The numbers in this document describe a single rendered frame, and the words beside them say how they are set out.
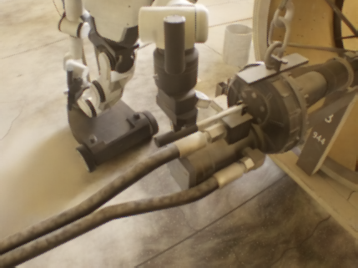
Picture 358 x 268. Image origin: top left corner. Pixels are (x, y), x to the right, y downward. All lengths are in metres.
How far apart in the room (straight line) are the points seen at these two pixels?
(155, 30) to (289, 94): 0.43
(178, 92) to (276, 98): 0.31
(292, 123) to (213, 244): 0.98
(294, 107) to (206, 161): 0.28
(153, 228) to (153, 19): 1.30
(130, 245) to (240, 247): 0.61
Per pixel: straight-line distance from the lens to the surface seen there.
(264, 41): 1.88
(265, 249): 1.61
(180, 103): 0.53
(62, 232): 0.67
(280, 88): 0.75
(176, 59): 0.45
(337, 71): 1.10
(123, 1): 0.98
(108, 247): 1.59
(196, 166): 0.72
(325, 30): 2.61
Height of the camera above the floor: 1.44
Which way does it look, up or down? 43 degrees down
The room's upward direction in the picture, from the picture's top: straight up
